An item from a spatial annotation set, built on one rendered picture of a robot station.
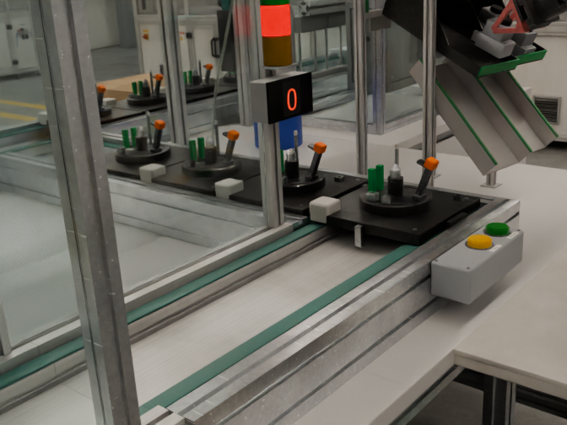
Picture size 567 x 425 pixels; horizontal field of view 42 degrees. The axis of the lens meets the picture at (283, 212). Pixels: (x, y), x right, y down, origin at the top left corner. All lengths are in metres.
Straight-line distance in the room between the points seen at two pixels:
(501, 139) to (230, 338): 0.84
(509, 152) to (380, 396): 0.78
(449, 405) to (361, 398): 1.56
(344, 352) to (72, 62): 0.61
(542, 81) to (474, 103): 3.96
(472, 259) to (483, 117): 0.53
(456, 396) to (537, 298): 1.33
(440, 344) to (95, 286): 0.66
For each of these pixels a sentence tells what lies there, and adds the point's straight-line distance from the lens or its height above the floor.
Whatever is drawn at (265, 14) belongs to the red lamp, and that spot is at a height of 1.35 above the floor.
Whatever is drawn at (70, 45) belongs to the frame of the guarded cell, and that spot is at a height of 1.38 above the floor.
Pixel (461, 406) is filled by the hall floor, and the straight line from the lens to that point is 2.61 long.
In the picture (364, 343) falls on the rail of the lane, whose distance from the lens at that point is 1.11.
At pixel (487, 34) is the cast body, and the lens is 1.58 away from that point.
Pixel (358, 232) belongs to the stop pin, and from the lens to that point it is 1.36.
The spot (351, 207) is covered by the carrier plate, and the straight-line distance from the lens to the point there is 1.45.
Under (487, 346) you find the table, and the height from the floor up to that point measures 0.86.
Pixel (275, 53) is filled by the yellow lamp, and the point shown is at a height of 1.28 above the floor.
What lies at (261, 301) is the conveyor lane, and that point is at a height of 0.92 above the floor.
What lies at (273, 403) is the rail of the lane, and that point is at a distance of 0.96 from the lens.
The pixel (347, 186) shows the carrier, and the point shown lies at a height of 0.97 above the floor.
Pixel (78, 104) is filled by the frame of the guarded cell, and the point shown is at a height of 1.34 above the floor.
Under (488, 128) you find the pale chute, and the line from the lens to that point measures 1.69.
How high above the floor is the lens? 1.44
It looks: 19 degrees down
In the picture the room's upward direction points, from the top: 3 degrees counter-clockwise
